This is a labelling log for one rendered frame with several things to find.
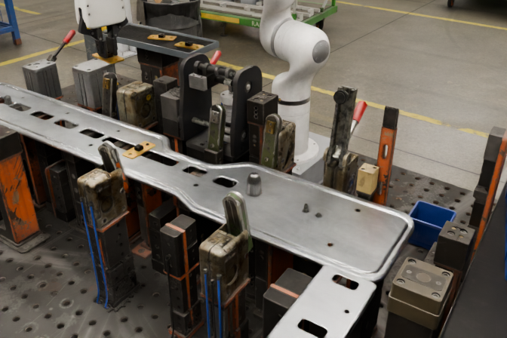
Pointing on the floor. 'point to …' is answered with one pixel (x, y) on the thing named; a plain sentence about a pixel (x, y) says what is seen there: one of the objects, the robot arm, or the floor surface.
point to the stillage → (8, 7)
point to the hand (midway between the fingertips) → (106, 47)
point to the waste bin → (170, 12)
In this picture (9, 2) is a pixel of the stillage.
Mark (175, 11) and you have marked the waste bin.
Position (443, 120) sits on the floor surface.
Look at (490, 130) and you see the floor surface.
